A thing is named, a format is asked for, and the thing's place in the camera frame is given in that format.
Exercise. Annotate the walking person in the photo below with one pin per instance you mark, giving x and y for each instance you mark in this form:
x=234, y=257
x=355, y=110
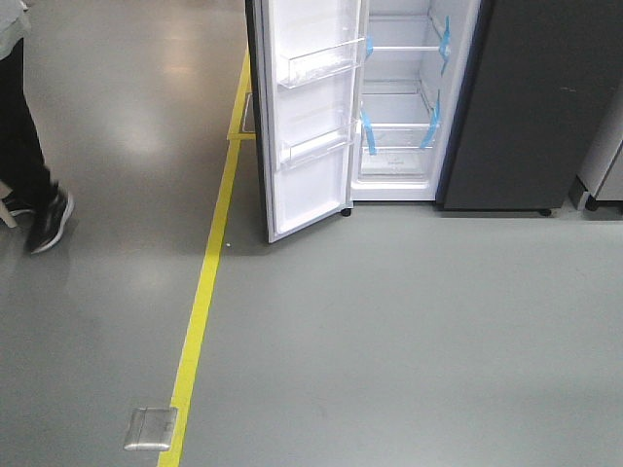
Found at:
x=23, y=168

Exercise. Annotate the metal floor plate near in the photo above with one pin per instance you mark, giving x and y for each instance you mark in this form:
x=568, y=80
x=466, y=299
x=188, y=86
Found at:
x=150, y=429

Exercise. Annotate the grey appliance on wheels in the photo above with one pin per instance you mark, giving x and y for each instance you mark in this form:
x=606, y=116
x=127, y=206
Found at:
x=599, y=180

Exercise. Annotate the upper clear door bin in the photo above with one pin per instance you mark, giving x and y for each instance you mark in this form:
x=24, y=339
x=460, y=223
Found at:
x=296, y=71

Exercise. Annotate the grey fridge body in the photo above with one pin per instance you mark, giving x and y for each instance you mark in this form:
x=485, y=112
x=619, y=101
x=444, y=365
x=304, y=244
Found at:
x=483, y=105

